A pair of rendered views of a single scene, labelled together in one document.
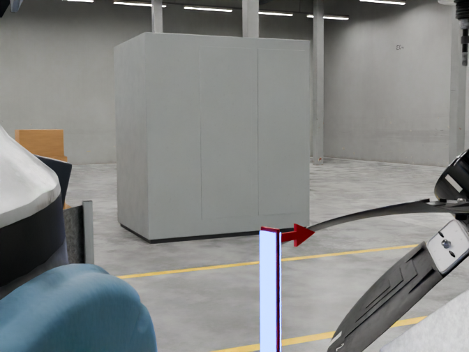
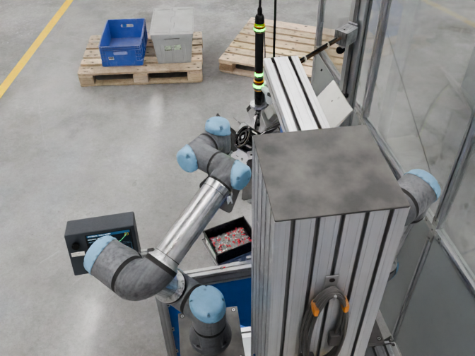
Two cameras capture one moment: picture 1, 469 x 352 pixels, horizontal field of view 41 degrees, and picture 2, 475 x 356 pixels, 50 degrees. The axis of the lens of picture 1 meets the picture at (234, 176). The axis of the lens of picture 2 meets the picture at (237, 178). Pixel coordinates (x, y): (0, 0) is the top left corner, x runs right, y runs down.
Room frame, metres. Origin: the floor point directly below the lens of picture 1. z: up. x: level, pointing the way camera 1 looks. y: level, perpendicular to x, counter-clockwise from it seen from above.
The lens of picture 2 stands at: (0.06, 1.31, 2.68)
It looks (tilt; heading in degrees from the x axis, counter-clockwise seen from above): 42 degrees down; 299
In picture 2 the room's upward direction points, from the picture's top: 1 degrees counter-clockwise
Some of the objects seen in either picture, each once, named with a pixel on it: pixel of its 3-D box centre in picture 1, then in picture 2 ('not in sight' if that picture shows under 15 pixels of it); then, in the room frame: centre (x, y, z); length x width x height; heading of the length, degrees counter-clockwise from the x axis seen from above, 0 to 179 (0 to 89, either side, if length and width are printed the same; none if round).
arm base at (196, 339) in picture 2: not in sight; (209, 328); (0.62, 0.52, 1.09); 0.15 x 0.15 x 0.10
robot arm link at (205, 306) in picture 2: not in sight; (206, 309); (0.63, 0.52, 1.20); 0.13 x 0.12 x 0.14; 169
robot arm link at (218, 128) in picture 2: not in sight; (217, 136); (0.71, 0.26, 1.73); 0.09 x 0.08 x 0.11; 79
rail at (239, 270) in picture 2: not in sight; (252, 268); (0.69, 0.04, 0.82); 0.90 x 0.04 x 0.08; 39
